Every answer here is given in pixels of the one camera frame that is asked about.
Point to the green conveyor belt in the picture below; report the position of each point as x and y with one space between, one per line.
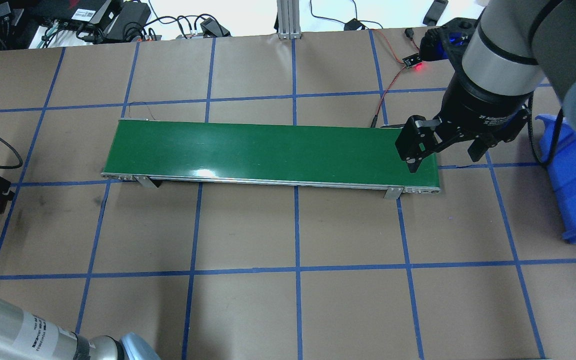
149 152

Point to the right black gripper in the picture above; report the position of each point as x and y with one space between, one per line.
479 107

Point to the aluminium frame post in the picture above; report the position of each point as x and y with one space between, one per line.
288 20

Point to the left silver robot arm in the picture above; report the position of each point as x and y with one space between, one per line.
26 336

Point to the blue plastic bin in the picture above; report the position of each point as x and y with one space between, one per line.
575 185

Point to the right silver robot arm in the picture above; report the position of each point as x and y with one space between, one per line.
499 60

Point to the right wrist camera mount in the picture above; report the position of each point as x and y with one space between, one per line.
448 41

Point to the black power adapter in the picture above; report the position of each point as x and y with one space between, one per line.
353 25

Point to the red-lit sensor module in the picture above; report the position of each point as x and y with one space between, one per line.
413 62

